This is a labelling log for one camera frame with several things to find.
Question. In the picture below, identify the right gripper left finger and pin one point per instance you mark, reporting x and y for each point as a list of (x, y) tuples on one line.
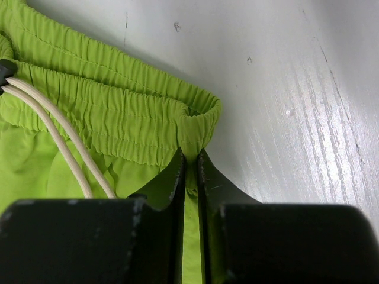
[(138, 239)]

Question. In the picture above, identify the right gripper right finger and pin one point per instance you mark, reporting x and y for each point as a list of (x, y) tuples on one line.
[(247, 241)]

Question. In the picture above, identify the lime green shorts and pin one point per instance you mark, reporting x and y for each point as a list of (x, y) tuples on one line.
[(131, 116)]

